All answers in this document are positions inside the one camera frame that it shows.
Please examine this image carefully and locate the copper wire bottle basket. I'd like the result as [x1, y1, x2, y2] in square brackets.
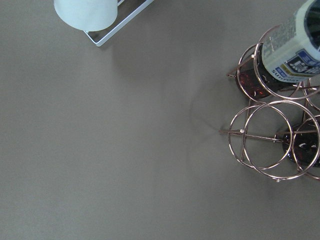
[219, 25, 320, 182]

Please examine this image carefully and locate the tea bottle in basket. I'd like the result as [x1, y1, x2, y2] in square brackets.
[274, 118, 319, 167]

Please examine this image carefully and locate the tea bottle white label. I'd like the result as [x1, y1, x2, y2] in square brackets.
[236, 0, 320, 99]

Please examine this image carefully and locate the white cup rack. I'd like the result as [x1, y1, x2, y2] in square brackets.
[84, 0, 154, 47]

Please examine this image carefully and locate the white cup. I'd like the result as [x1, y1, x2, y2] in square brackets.
[53, 0, 118, 32]

